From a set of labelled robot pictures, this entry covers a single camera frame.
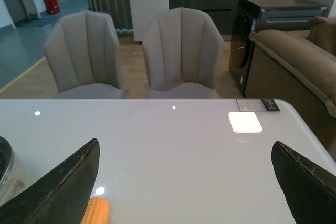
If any yellow corn cob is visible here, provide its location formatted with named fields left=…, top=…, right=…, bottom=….
left=81, top=197, right=110, bottom=224

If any brown sofa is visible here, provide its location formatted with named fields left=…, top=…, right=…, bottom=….
left=245, top=16, right=335, bottom=117

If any right beige upholstered chair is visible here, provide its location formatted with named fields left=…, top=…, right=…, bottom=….
left=142, top=7, right=224, bottom=99

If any black washing machine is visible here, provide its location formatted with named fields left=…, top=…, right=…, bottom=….
left=229, top=0, right=327, bottom=95

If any beige upholstered chair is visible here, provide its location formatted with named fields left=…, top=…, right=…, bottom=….
left=44, top=11, right=124, bottom=99
left=142, top=7, right=224, bottom=99

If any left beige upholstered chair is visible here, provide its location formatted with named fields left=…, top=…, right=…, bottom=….
left=44, top=11, right=124, bottom=99

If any red cabinet box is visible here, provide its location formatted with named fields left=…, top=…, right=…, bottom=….
left=44, top=0, right=60, bottom=14

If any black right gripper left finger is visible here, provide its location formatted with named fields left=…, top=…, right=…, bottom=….
left=1, top=138, right=100, bottom=223

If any table corner label sticker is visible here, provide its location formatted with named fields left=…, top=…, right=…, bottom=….
left=236, top=98, right=280, bottom=112

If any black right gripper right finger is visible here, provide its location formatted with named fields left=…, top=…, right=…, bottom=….
left=271, top=141, right=335, bottom=223

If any white electric cooking pot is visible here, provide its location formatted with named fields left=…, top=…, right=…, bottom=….
left=1, top=137, right=14, bottom=195

